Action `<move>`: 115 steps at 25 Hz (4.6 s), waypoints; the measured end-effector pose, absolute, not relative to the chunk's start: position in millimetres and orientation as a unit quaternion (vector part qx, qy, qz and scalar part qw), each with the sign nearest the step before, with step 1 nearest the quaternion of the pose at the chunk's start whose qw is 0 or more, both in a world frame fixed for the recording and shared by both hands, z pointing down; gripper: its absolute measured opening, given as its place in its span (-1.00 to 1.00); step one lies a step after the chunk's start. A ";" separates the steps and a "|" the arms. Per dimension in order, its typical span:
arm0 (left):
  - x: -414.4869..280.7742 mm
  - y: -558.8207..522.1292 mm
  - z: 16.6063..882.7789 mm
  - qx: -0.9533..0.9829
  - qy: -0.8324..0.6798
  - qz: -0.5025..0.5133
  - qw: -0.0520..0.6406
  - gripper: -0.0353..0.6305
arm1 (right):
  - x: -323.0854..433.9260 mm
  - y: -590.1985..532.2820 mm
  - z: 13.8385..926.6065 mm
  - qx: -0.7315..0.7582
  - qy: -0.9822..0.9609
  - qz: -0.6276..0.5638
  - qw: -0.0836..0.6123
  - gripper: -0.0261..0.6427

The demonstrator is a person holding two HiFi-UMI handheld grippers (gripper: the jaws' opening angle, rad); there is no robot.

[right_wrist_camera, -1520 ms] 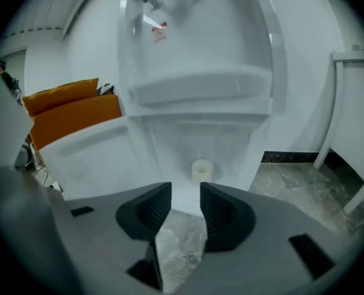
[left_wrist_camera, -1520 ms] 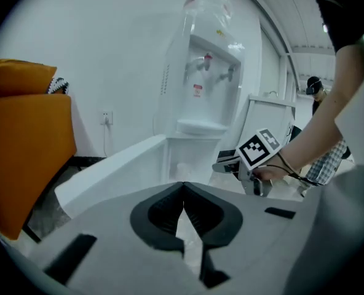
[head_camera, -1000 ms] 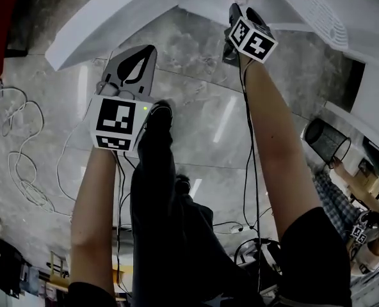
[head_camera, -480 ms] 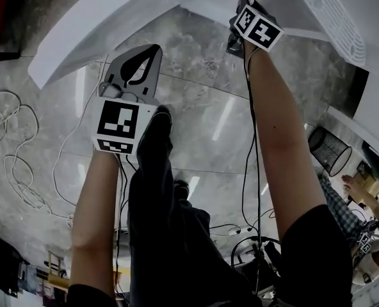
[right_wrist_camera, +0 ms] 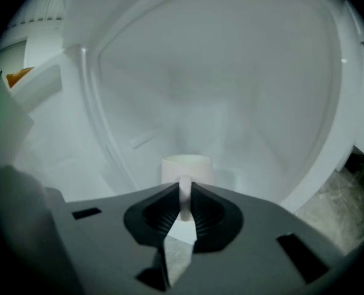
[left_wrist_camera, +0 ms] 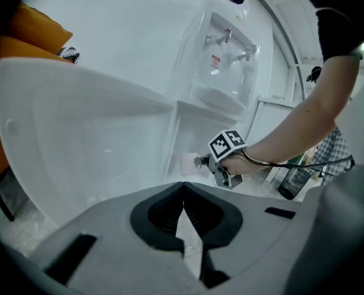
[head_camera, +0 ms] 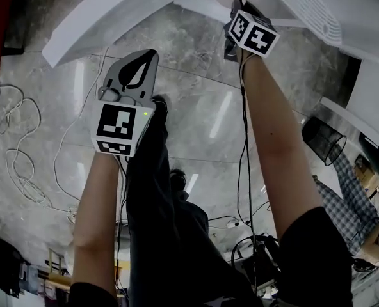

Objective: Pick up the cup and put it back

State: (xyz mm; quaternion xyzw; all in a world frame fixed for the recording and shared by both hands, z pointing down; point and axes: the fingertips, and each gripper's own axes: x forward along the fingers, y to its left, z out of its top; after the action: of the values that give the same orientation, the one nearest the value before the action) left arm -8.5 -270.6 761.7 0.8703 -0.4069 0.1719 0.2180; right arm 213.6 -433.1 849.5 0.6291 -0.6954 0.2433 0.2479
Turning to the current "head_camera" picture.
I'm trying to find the dark green bin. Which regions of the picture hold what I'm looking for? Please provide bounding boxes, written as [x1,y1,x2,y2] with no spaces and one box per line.
[357,132,379,178]

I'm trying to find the black mesh trash bin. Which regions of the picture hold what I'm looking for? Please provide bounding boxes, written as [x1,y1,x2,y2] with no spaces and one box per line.
[301,116,348,167]

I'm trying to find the right hand-held gripper black cable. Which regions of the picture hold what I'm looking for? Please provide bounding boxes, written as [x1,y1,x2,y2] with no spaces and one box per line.
[236,52,259,295]

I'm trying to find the person's black printed shirt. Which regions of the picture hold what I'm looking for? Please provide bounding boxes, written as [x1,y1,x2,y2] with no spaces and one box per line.
[67,205,354,307]

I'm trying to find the cardboard box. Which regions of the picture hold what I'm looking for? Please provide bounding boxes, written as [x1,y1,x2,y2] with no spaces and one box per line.
[352,155,379,198]

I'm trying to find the hand-held gripper black cable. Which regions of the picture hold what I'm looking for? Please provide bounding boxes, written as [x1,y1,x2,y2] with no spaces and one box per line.
[113,154,131,302]
[236,52,259,295]

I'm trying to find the thin white cable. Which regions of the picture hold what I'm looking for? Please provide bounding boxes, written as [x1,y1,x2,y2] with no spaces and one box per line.
[52,45,111,216]

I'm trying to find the white water dispenser cabinet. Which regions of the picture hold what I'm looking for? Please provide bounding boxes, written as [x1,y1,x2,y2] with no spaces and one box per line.
[173,0,379,76]

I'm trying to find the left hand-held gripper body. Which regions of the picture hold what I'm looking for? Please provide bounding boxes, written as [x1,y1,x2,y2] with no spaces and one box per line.
[91,86,156,157]

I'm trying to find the white coiled floor cable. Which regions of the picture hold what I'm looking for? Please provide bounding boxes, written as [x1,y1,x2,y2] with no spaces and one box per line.
[0,84,79,225]

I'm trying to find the person's right forearm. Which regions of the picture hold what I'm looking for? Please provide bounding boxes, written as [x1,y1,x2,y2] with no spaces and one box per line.
[239,49,325,240]

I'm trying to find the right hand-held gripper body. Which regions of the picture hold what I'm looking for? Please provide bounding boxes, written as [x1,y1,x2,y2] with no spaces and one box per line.
[223,0,282,60]

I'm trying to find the left hand-held gripper black cable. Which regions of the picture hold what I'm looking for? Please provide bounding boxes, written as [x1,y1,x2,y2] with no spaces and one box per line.
[113,154,131,302]

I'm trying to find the person's black trousers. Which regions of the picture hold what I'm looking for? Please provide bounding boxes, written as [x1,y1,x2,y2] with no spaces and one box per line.
[124,98,264,307]

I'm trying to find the person's black shoe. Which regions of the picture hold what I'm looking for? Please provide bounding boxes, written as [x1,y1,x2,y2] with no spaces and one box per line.
[150,95,170,121]
[169,168,188,193]

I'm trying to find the person's left forearm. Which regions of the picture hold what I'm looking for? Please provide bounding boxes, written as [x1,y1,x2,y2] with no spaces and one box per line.
[72,152,130,297]

